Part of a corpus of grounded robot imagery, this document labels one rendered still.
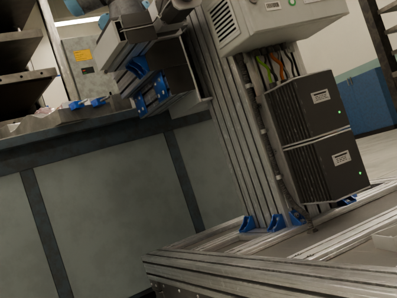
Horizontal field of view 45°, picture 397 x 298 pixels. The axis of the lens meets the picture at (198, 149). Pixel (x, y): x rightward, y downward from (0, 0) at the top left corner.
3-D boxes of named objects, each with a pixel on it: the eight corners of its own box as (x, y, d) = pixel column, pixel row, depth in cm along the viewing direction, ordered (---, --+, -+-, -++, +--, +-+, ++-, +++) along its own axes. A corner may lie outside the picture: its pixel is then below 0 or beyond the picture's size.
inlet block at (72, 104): (94, 105, 186) (90, 91, 186) (84, 106, 182) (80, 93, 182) (76, 115, 194) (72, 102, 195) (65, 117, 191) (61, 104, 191)
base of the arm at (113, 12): (156, 13, 170) (147, -14, 170) (116, 20, 164) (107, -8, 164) (144, 29, 184) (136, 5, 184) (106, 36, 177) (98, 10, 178)
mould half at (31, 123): (113, 113, 203) (105, 88, 203) (61, 122, 183) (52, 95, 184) (52, 145, 236) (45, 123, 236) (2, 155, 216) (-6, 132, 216)
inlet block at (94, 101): (116, 101, 194) (111, 89, 194) (106, 103, 190) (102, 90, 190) (97, 112, 203) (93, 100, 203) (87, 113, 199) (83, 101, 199)
